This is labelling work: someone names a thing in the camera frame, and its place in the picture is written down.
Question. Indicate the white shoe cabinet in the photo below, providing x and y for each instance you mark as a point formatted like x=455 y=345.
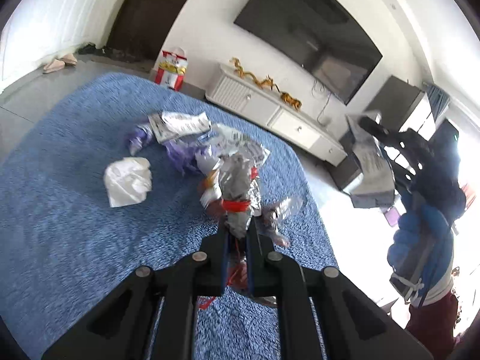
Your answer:
x=39 y=30

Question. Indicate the red white gift bag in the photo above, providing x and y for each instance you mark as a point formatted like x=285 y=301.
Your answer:
x=171 y=68

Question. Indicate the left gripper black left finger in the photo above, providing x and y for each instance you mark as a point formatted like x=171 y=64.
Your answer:
x=150 y=312

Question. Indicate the clear plastic bottle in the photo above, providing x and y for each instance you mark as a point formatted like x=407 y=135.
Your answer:
x=275 y=214

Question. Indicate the crumpled white tissue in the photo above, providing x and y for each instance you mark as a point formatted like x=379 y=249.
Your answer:
x=128 y=181

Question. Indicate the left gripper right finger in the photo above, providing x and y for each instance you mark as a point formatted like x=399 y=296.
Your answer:
x=321 y=314

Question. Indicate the dark grey tall cabinet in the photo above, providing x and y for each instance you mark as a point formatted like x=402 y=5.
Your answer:
x=395 y=101

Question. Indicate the blue fuzzy table cover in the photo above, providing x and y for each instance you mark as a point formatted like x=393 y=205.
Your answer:
x=63 y=248

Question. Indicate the golden tiger figurine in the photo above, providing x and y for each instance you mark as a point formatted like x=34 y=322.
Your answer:
x=293 y=102

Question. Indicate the silver foil snack bag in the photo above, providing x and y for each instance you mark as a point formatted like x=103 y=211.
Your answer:
x=232 y=190

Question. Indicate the right blue white gloved hand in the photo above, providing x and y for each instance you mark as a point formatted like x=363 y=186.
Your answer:
x=422 y=256

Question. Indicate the golden dragon figurine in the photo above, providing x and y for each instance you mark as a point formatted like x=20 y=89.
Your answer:
x=266 y=83

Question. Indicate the wall mounted black television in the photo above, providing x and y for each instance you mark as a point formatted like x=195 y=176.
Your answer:
x=321 y=36

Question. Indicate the grey printed paper bag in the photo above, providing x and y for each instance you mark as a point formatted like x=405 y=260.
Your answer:
x=377 y=187

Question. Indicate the white printed paper wrapper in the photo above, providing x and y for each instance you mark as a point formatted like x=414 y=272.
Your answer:
x=168 y=125

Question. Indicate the purple plastic wrapper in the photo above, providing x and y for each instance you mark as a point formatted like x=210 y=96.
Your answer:
x=184 y=156

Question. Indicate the red snack wrapper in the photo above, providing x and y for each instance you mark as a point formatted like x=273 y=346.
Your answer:
x=237 y=280

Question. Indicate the black shoes by door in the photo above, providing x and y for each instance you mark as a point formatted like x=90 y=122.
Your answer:
x=91 y=49

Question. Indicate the red sleeved forearm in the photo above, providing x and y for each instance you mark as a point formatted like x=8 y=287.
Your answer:
x=433 y=325

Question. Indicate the beige slippers pair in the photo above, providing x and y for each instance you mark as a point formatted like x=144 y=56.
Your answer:
x=57 y=64

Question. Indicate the dark brown entrance door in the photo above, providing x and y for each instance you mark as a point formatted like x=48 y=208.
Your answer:
x=140 y=29

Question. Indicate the white tv cabinet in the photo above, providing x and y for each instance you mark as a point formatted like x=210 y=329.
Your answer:
x=267 y=110

